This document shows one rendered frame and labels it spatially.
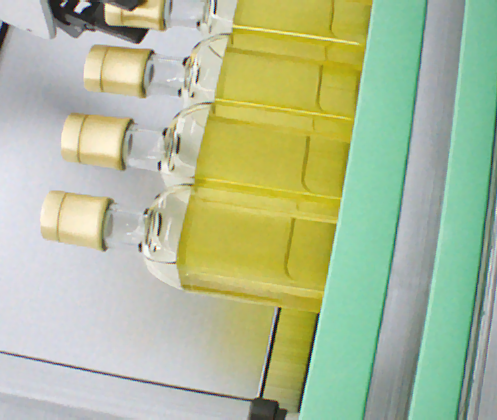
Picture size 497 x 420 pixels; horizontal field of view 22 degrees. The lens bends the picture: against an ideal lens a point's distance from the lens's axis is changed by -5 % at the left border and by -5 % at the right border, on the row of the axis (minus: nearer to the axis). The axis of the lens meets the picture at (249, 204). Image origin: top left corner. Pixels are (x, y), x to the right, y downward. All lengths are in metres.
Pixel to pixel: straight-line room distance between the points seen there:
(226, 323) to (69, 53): 0.27
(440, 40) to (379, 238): 0.13
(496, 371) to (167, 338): 0.37
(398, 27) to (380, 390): 0.22
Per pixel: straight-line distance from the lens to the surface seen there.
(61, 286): 0.96
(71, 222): 0.83
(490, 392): 0.63
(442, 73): 0.73
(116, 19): 0.92
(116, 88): 0.88
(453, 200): 0.68
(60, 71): 1.05
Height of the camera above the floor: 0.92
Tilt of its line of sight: 7 degrees up
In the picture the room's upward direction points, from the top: 81 degrees counter-clockwise
